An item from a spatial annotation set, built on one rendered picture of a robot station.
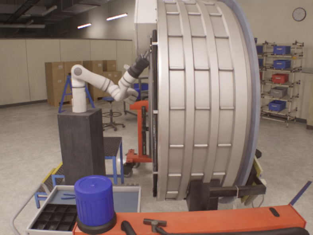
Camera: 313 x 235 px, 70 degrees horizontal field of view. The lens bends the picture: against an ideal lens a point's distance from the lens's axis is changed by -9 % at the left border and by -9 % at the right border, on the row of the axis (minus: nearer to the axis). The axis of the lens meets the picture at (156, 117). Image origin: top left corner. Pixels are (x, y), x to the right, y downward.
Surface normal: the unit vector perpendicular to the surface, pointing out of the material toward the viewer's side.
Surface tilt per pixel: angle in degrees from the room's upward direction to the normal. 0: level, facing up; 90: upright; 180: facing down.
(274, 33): 90
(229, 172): 111
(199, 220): 0
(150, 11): 43
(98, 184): 0
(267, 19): 90
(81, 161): 90
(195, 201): 90
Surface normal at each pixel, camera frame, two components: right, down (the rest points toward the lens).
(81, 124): -0.15, 0.24
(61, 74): 0.66, 0.18
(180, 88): 0.03, 0.00
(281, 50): -0.72, 0.24
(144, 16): 0.02, -0.55
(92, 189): 0.00, -0.97
